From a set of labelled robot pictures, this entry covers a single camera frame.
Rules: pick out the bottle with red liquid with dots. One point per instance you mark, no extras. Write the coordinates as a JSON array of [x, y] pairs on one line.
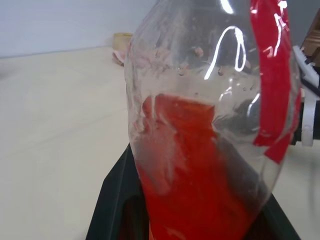
[[195, 150]]

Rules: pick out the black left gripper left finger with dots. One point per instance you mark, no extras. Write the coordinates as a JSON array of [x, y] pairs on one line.
[[115, 200]]

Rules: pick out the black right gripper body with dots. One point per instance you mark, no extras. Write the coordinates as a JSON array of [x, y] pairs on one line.
[[300, 130]]

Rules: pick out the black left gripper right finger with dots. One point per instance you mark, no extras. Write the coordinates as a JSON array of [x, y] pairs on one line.
[[277, 225]]

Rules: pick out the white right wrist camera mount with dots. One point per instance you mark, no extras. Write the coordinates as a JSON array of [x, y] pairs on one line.
[[308, 125]]

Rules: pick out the pink crumpled cloth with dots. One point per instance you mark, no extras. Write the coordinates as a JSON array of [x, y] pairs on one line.
[[118, 57]]

